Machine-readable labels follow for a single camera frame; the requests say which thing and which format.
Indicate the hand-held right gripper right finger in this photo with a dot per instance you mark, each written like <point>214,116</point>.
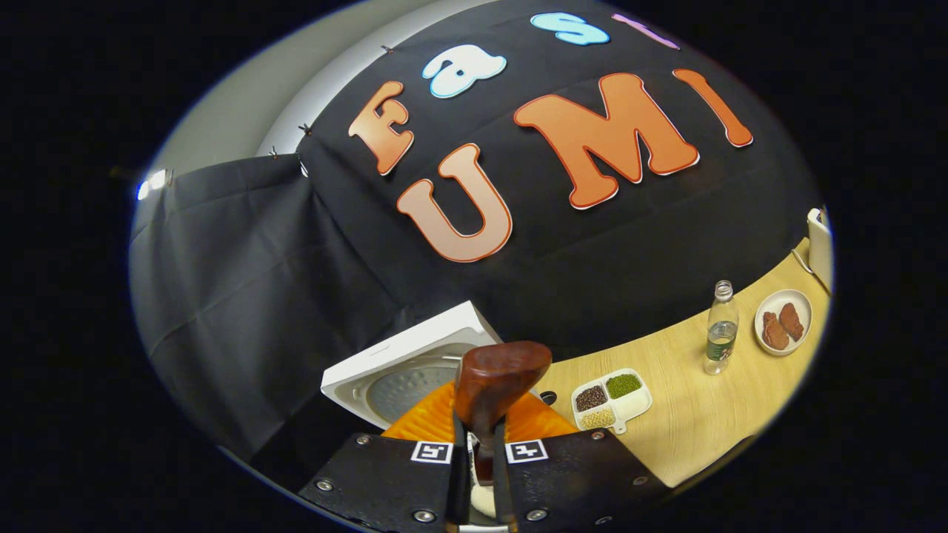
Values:
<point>578,481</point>

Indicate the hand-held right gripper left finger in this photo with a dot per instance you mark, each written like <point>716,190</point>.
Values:
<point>385,481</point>

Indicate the brown wooden spoon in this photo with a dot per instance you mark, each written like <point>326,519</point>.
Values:
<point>500,377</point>

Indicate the white rice cooker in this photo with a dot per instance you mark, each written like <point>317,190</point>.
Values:
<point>400,348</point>

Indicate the black table grommet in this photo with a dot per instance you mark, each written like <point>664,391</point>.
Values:
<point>548,397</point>

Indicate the white divided bean dish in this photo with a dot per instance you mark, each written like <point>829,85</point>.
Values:
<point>629,406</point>

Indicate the clear plastic water bottle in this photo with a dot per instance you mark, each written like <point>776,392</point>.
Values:
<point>720,333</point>

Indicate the black backdrop cloth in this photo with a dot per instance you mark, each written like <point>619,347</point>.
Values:
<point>296,259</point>

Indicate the red meat piece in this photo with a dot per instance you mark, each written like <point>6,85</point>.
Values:
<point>775,332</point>
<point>792,320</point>

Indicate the white round plate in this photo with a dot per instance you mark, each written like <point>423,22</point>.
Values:
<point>803,307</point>

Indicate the white toaster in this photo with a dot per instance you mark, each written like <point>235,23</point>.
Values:
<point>820,252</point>

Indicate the ceiling light panel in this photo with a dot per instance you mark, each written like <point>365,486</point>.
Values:
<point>152,183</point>

